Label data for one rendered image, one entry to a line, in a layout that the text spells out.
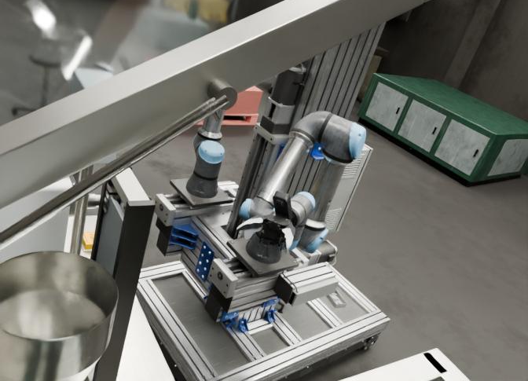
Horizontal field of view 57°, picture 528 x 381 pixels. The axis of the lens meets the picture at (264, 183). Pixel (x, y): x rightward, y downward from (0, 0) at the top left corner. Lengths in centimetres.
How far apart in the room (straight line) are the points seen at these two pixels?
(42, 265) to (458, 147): 605
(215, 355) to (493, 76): 689
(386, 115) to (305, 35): 671
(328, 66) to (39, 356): 156
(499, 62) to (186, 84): 819
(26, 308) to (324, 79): 148
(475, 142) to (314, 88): 458
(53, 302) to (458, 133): 603
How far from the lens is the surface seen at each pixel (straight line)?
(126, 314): 109
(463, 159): 644
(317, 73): 193
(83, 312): 67
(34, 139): 27
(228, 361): 239
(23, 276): 65
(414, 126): 677
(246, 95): 554
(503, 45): 844
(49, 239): 101
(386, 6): 35
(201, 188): 225
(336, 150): 169
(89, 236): 170
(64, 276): 66
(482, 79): 850
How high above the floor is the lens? 192
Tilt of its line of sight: 25 degrees down
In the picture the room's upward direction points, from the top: 18 degrees clockwise
